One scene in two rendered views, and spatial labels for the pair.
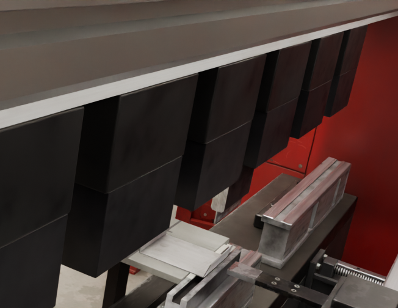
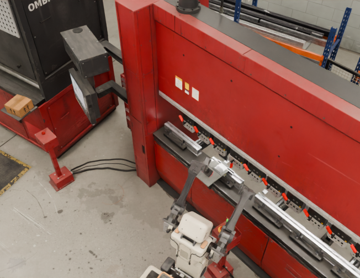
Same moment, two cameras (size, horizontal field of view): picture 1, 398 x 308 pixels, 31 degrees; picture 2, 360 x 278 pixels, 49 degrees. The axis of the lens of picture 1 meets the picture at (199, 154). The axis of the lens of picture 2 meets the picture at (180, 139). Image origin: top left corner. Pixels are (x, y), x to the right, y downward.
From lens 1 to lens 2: 328 cm
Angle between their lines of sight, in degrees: 59
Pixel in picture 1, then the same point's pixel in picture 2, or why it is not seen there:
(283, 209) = (194, 145)
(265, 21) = not seen: hidden behind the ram
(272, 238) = (198, 151)
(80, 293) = (81, 198)
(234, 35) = not seen: hidden behind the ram
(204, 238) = (214, 163)
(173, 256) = (221, 169)
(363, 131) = (165, 113)
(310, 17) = not seen: hidden behind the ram
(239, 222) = (180, 152)
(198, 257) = (221, 166)
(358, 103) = (162, 110)
